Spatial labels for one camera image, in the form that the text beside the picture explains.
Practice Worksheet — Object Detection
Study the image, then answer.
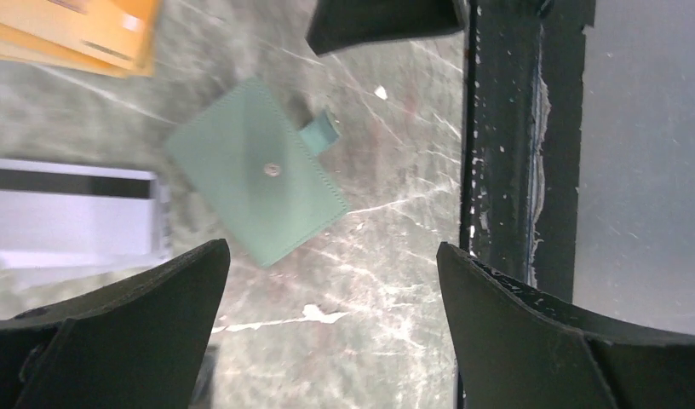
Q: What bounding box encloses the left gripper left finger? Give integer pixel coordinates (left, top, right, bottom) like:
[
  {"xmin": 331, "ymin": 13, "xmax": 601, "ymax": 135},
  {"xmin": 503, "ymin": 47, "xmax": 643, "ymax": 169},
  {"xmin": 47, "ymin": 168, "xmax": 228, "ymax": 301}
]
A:
[{"xmin": 0, "ymin": 239, "xmax": 231, "ymax": 408}]

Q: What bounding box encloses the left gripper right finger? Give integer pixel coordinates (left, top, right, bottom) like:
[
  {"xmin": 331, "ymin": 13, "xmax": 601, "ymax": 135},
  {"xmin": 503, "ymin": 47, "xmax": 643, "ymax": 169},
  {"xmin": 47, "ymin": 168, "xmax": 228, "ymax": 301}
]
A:
[{"xmin": 436, "ymin": 242, "xmax": 695, "ymax": 408}]

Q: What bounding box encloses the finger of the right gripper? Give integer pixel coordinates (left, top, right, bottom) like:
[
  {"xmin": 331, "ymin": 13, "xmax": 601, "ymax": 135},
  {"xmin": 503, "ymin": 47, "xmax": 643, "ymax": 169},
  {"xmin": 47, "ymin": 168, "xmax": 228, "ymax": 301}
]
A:
[{"xmin": 306, "ymin": 0, "xmax": 465, "ymax": 55}]

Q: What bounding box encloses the green card holder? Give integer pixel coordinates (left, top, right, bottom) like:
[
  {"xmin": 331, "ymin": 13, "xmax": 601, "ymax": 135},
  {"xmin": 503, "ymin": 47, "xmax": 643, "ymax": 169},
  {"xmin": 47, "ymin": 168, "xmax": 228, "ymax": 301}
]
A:
[{"xmin": 165, "ymin": 78, "xmax": 349, "ymax": 267}]

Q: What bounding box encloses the silver VIP card stack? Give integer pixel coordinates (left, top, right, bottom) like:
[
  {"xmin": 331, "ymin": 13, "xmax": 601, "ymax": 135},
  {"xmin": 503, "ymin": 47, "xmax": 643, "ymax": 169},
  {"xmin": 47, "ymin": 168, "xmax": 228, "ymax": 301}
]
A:
[{"xmin": 0, "ymin": 158, "xmax": 173, "ymax": 290}]

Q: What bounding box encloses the orange card stack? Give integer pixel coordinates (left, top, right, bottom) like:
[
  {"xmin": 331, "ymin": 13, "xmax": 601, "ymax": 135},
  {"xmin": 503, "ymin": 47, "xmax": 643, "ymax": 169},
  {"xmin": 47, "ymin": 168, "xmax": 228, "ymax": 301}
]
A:
[{"xmin": 0, "ymin": 0, "xmax": 162, "ymax": 78}]

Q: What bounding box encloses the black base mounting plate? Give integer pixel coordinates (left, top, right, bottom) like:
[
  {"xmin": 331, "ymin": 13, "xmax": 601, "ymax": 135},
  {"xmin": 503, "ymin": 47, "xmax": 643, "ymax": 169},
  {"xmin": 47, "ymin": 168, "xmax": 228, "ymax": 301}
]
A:
[{"xmin": 459, "ymin": 1, "xmax": 596, "ymax": 301}]

